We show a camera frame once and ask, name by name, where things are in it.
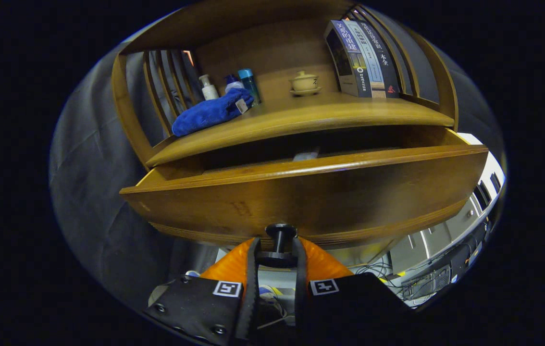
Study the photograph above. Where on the white bottle with blue cap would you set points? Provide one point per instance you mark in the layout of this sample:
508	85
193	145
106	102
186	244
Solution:
233	85

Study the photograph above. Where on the book with pale spine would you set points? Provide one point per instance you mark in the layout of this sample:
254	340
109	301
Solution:
371	62

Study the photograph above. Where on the white pump bottle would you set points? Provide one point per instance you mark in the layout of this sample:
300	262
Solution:
209	90

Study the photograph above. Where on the wooden countertop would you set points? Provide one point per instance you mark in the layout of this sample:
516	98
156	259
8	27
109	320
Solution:
330	113

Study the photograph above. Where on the black electronic box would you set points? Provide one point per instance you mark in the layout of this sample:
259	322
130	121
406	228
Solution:
440	278

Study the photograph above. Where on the wooden cabinet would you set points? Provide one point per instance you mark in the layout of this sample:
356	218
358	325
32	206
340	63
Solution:
272	48

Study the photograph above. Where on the white side cabinet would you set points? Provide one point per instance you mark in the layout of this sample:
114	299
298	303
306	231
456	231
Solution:
440	238

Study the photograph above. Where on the blue folded towel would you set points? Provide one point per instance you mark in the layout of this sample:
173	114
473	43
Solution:
205	113

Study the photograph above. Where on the book with black spine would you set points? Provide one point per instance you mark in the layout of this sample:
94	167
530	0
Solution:
388	67

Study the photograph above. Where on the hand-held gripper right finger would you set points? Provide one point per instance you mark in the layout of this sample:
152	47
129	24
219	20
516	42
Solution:
300	298

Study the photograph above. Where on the white tube with green print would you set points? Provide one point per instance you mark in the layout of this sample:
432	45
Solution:
306	155

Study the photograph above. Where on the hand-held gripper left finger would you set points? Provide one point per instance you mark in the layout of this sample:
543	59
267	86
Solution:
252	288

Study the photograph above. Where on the teal bottle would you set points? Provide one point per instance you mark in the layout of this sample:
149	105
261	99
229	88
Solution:
248	81

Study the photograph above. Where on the book with blue spine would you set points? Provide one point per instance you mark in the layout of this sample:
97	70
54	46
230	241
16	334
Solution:
349	53

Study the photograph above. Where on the wooden drawer with black knob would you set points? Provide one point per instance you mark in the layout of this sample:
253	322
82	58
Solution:
325	192

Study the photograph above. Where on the beige lidded teacup with saucer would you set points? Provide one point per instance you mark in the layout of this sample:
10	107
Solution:
304	82

